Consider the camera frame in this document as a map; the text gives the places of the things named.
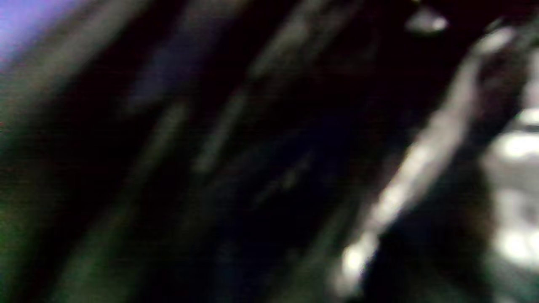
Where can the black plastic trash bag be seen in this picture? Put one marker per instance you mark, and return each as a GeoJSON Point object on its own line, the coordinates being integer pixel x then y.
{"type": "Point", "coordinates": [252, 168]}

